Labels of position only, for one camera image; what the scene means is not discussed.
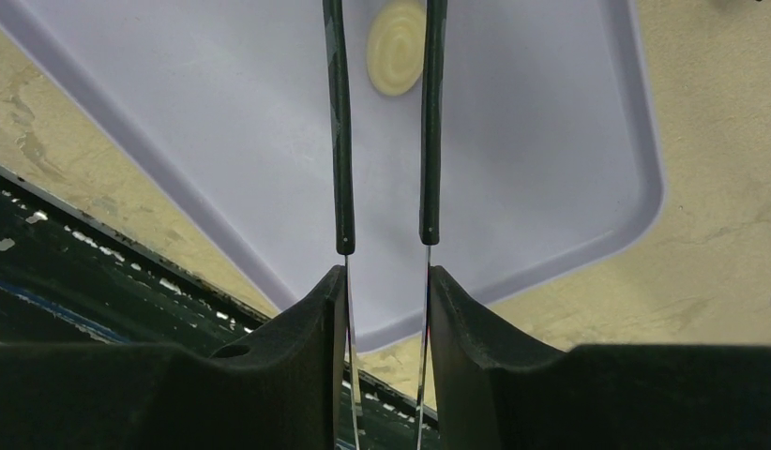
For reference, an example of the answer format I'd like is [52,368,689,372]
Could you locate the white oval chocolate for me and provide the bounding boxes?
[366,1,427,97]

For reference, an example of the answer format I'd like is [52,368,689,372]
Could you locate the metal tweezers black tips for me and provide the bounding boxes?
[323,1,448,449]

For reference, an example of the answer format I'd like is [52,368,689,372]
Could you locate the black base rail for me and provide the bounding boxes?
[0,167,413,449]

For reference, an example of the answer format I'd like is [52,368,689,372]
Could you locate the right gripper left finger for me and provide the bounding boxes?
[0,265,347,449]

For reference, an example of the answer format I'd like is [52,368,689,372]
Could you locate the lilac plastic tray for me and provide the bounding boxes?
[0,1,664,352]

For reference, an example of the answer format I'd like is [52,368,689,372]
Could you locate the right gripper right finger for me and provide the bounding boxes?
[429,266,771,449]

